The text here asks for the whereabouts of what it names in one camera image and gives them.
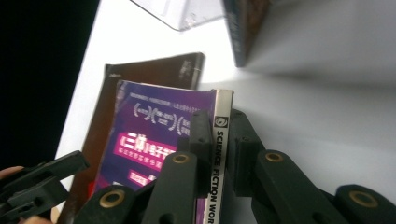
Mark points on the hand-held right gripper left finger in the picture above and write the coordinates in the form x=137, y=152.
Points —
x=200, y=140

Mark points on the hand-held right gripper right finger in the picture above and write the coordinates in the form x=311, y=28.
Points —
x=249, y=155

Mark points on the purple magazine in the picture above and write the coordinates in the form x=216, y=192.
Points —
x=149, y=124

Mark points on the dark brown magazine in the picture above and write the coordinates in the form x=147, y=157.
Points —
x=149, y=71

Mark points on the white book with picture grid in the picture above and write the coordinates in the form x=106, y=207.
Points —
x=246, y=28

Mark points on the clear acrylic book rack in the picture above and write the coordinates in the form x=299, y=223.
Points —
x=180, y=14

